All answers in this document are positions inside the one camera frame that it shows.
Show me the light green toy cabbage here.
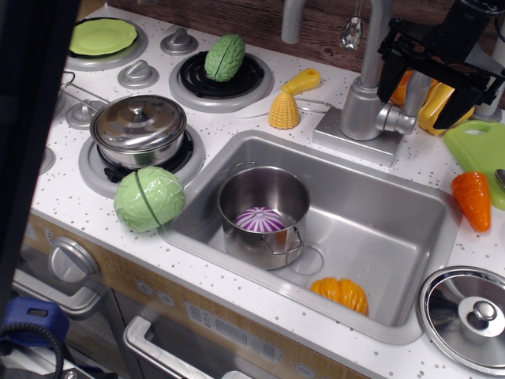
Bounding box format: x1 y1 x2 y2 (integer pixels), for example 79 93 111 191
114 167 185 232

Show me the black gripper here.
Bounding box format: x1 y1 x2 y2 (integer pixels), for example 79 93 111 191
377 18 500 129

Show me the black rear burner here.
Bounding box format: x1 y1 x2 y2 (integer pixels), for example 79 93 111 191
169 51 273 114

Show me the lidded steel pot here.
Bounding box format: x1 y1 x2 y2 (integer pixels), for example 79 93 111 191
90 95 187 169

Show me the blue clamp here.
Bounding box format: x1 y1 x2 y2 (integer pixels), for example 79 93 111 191
1 297 69 347

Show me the hanging crystal ornament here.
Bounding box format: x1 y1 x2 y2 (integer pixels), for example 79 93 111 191
340 1 363 51

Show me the silver dishwasher handle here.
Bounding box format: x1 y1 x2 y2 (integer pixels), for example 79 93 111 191
123 315 225 378

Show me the silver stove knob left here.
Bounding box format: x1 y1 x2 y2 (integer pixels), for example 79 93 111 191
65 99 105 130

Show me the silver faucet lever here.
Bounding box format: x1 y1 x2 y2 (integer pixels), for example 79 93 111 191
376 70 432 135

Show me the steel pot lid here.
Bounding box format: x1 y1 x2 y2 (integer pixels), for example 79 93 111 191
417 266 504 377

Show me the yellow toy corn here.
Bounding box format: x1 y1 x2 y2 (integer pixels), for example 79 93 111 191
268 91 300 129

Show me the dark foreground post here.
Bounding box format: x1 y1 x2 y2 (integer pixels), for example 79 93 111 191
1 1 80 285

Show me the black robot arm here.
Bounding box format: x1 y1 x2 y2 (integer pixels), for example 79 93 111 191
377 1 504 129

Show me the silver oven door handle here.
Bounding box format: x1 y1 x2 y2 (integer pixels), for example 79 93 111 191
12 269 103 321

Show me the silver stove knob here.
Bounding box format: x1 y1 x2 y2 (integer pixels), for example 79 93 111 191
65 99 105 130
118 59 159 89
160 28 198 55

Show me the purple white toy onion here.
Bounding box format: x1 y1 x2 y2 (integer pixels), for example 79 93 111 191
235 207 285 233

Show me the metal spoon tip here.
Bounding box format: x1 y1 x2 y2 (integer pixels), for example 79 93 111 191
495 169 505 187

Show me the silver stove knob middle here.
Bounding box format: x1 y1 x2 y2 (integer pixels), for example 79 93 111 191
118 59 159 89

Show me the silver stove knob rear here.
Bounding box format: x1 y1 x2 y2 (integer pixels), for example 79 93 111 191
160 28 198 55

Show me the orange toy vegetable behind gripper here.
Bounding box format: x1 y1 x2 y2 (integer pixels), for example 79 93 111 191
390 69 413 107

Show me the green plate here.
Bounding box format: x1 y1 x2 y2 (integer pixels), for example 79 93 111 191
69 18 137 57

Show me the steel pot in sink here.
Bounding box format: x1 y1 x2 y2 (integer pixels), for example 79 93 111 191
217 166 310 270

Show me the green cutting board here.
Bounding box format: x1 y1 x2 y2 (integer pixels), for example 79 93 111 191
443 120 504 211

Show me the silver oven dial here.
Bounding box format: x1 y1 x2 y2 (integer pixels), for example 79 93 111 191
47 236 100 284

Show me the silver toy faucet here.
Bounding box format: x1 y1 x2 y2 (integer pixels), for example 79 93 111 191
281 0 419 169

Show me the yellow handled toy knife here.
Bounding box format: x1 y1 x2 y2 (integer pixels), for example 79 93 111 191
233 68 320 119

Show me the front burner ring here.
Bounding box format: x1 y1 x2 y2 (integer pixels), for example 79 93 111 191
77 125 207 197

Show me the wire rack handle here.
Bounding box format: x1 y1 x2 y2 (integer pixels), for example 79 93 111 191
60 70 109 105

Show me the orange toy carrot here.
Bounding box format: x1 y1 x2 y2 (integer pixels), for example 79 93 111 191
451 171 492 232

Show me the steel sink basin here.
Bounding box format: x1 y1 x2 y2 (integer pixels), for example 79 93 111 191
160 131 462 344

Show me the orange toy pumpkin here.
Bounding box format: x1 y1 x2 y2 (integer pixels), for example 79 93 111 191
310 277 369 316

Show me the yellow toy pepper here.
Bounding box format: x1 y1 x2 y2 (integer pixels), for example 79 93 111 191
417 80 454 136

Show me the green toy bitter melon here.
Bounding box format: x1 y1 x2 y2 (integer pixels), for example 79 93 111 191
204 34 245 82

